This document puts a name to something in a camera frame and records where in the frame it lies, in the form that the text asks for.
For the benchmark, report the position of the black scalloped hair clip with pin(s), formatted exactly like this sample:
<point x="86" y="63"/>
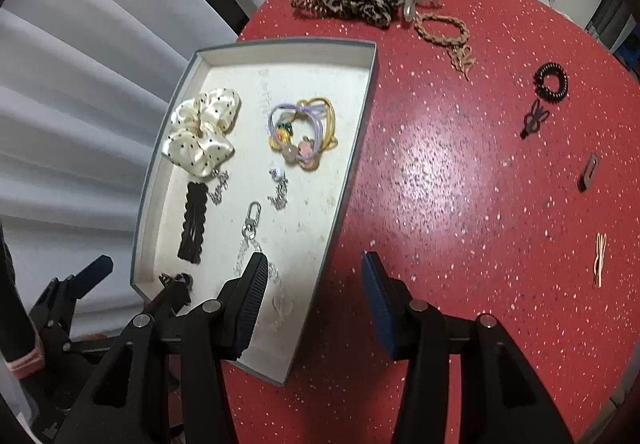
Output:
<point x="192" y="224"/>

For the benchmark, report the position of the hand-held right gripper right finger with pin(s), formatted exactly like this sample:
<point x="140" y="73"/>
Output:
<point x="380" y="309"/>

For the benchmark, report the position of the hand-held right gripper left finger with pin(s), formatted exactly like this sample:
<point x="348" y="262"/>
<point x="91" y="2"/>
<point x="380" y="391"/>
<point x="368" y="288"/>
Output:
<point x="250" y="309"/>

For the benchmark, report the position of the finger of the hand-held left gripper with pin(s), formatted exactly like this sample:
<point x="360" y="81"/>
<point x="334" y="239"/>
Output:
<point x="167" y="296"/>
<point x="90" y="274"/>

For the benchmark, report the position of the cream polka dot scrunchie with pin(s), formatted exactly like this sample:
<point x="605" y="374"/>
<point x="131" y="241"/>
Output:
<point x="200" y="154"/>

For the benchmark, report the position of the clear bow hair clip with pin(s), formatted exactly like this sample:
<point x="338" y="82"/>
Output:
<point x="280" y="311"/>

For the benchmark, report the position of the grey jewelry tray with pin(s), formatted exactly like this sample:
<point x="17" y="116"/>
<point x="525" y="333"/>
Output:
<point x="310" y="204"/>

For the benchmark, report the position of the white curtain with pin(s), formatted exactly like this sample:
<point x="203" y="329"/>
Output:
<point x="100" y="74"/>

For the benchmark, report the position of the black bunny hair clip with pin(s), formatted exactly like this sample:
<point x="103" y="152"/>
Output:
<point x="530" y="124"/>

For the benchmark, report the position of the cream bunny hair clip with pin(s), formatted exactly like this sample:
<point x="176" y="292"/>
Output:
<point x="598" y="269"/>

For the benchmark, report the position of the dark brown hair clip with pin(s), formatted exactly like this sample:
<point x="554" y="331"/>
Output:
<point x="585" y="181"/>

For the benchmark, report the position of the person's left forearm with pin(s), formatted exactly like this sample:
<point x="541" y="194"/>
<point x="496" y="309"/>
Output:
<point x="15" y="314"/>

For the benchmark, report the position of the silver charm earring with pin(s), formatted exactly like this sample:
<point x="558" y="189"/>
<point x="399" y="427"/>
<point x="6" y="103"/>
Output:
<point x="218" y="191"/>

